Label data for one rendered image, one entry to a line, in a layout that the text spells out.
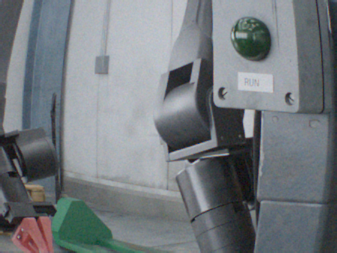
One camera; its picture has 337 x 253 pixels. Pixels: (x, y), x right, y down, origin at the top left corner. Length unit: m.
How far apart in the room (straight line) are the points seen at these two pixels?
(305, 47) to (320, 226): 0.13
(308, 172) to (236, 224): 0.25
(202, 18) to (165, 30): 7.34
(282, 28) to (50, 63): 8.63
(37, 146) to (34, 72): 8.29
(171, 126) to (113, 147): 7.85
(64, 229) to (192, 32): 5.33
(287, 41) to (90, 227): 5.83
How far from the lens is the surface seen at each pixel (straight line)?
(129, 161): 8.53
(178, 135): 0.85
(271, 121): 0.59
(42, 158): 1.18
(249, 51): 0.53
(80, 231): 6.25
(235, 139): 0.82
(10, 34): 1.26
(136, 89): 8.45
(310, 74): 0.53
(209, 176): 0.82
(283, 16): 0.53
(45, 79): 9.11
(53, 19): 9.14
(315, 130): 0.57
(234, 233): 0.81
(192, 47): 0.85
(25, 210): 1.10
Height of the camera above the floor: 1.26
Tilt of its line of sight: 3 degrees down
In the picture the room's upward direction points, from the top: 2 degrees clockwise
